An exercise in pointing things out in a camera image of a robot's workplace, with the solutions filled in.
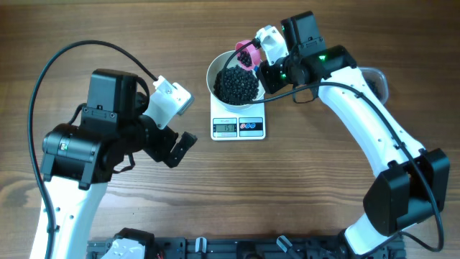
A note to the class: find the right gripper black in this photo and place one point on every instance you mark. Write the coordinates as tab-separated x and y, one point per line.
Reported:
265	72

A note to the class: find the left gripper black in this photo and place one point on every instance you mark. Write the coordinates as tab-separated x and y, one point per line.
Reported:
160	152

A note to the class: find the pink scoop blue handle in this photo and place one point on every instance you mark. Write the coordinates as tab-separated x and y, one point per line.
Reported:
249	58

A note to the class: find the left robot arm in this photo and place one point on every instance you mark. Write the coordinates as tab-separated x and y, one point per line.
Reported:
78	162

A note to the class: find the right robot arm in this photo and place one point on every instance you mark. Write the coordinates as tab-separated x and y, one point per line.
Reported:
410	182

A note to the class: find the black beans in bowl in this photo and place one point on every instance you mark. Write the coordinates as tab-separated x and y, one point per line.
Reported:
238	84

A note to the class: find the white bowl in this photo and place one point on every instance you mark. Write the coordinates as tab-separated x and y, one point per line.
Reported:
218	65

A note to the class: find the white digital kitchen scale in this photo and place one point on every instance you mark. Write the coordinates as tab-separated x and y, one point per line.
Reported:
233	123

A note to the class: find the black beans in container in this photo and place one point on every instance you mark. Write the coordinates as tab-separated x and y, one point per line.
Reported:
373	87

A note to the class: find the clear plastic container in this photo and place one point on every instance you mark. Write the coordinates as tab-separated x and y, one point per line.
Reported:
379	78

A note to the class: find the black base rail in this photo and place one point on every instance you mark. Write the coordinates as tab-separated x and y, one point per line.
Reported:
315	247

